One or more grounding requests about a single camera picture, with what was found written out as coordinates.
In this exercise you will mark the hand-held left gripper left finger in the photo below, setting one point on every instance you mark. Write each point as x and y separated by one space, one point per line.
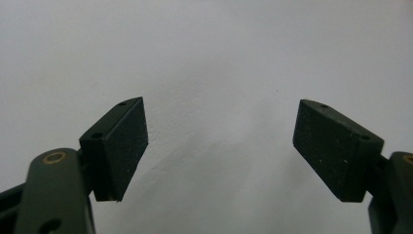
113 152

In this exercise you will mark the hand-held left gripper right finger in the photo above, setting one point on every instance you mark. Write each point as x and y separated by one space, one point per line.
334 149

